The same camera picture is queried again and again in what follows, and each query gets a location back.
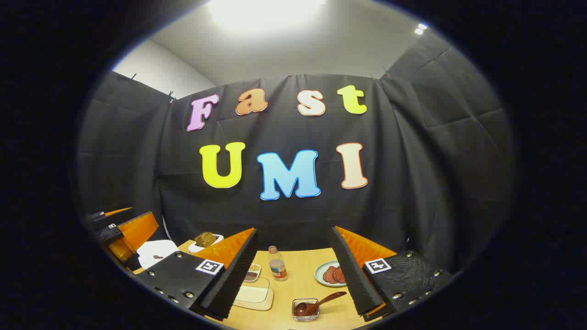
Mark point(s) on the ceiling light panel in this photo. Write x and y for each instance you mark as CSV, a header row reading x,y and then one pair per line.
x,y
266,11

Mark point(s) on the small ceiling light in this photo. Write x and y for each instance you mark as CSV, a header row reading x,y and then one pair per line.
x,y
420,29

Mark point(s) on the white toaster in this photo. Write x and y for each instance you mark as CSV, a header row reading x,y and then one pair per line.
x,y
192,249

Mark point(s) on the white divided grain dish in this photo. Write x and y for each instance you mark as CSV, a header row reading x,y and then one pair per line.
x,y
252,272

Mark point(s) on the brown wooden spoon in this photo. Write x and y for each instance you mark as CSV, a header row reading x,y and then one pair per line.
x,y
321,302

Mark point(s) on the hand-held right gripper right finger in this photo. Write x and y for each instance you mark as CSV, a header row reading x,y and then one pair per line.
x,y
355,284

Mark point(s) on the clear bottle orange label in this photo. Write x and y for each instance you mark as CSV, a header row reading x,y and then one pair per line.
x,y
278,268

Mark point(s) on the reddish meat slice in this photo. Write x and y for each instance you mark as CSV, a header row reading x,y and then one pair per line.
x,y
339,274
329,275

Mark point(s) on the clear chopstick holder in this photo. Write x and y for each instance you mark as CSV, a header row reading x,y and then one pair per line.
x,y
298,317

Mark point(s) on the white rice cooker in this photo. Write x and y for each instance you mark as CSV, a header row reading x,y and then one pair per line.
x,y
156,247

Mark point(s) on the pale green plate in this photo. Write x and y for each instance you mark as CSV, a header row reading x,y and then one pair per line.
x,y
321,275

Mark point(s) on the brown bread slice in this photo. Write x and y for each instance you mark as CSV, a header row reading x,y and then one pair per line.
x,y
211,237
201,239

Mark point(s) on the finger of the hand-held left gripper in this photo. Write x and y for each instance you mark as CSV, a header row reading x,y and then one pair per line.
x,y
135,233
98,216

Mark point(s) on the clear plastic rice container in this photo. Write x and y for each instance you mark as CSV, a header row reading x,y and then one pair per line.
x,y
263,305

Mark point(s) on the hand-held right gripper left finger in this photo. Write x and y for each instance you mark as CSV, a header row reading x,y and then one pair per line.
x,y
229,284

